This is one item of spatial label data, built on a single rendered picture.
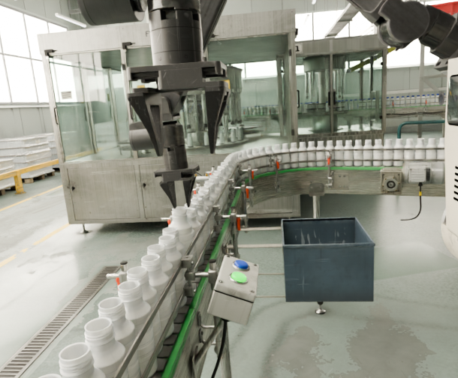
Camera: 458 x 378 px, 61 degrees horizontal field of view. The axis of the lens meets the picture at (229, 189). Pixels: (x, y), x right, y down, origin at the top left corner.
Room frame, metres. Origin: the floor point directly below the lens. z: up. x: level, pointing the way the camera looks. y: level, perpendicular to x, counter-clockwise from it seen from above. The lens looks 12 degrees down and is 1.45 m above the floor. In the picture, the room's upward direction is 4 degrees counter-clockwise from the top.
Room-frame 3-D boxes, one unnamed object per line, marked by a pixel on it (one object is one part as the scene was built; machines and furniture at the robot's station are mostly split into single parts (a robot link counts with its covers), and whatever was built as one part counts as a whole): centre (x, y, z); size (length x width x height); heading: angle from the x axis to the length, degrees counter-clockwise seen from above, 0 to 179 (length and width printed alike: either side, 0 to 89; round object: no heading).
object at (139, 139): (0.94, 0.17, 1.41); 0.12 x 0.09 x 0.12; 82
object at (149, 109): (0.46, 0.06, 1.44); 0.07 x 0.07 x 0.09; 83
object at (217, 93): (0.46, 0.03, 1.44); 0.07 x 0.07 x 0.09; 83
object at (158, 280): (0.71, 0.16, 1.08); 0.06 x 0.06 x 0.17
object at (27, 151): (9.33, 5.03, 0.50); 1.23 x 1.04 x 1.00; 83
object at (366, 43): (6.83, -1.76, 1.15); 1.63 x 1.62 x 2.30; 173
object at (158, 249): (0.77, 0.16, 1.08); 0.06 x 0.06 x 0.17
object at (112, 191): (5.73, 0.43, 1.18); 2.88 x 2.73 x 2.35; 83
